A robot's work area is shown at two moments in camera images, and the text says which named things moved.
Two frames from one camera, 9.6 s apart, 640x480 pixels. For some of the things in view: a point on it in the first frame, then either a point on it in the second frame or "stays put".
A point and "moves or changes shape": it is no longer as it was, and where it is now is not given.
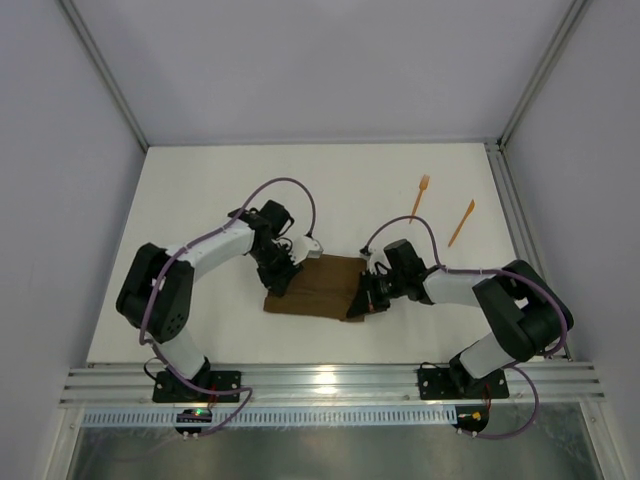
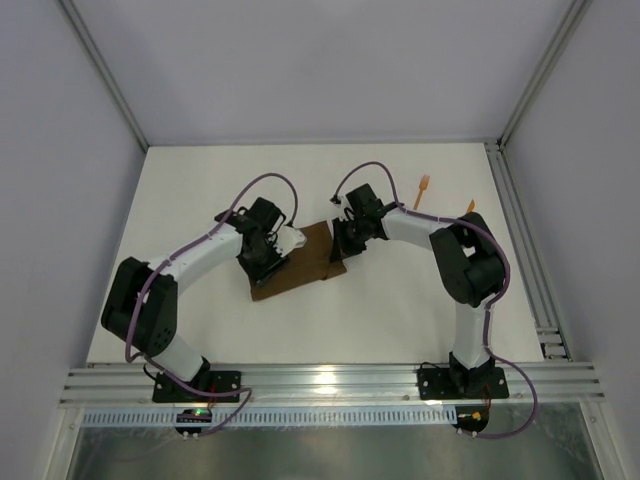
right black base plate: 438,383 stays put
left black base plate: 170,388 stays put
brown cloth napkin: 325,287 moves or changes shape
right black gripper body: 373,291 → 343,246
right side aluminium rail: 519,230 stays put
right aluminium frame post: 547,68 stays put
